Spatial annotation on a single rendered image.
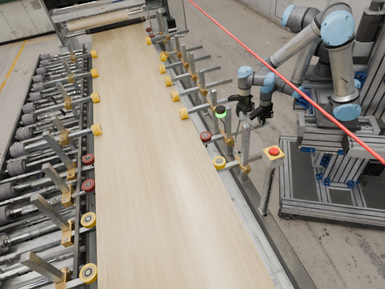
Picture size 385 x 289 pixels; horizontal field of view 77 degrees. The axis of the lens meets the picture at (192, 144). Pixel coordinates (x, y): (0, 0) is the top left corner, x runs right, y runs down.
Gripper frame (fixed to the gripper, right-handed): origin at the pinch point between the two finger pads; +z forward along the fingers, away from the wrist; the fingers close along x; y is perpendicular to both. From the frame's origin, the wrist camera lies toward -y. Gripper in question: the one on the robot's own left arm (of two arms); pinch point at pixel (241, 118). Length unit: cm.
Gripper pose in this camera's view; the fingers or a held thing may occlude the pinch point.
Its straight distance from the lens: 158.4
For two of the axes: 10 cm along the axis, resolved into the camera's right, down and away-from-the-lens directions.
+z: 1.3, 7.1, 6.9
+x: 7.8, -5.0, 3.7
